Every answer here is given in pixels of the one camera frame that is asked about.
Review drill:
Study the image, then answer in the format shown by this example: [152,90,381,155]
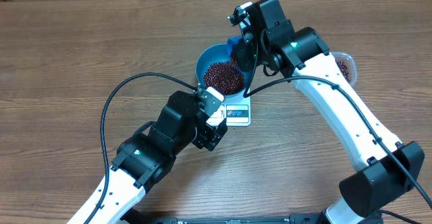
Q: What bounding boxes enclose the blue measuring scoop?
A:
[227,36,243,56]

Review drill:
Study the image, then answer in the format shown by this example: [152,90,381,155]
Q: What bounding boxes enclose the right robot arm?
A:
[229,0,425,223]

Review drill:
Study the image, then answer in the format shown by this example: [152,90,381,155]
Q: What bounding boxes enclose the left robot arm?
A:
[70,87,227,223]

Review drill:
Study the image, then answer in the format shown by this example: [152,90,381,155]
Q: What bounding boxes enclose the teal bowl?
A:
[196,43,252,92]

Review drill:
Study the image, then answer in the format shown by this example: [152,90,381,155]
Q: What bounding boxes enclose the red beans in bowl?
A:
[203,59,245,95]

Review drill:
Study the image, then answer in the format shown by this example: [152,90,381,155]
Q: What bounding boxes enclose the white kitchen scale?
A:
[207,91,251,127]

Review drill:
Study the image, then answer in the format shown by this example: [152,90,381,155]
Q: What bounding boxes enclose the red beans in container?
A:
[336,61,350,82]

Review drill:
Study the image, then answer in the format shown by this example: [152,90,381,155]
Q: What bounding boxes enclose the clear plastic bean container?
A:
[331,52,358,87]

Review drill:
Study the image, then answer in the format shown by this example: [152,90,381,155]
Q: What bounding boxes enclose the right black cable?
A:
[242,28,432,210]

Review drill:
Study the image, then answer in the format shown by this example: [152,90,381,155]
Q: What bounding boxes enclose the black cable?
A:
[242,28,432,210]
[82,72,198,224]

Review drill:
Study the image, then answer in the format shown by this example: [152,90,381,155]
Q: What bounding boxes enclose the left black cable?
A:
[82,72,198,224]

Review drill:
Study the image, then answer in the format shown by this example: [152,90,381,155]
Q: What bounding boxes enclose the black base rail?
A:
[124,210,384,224]

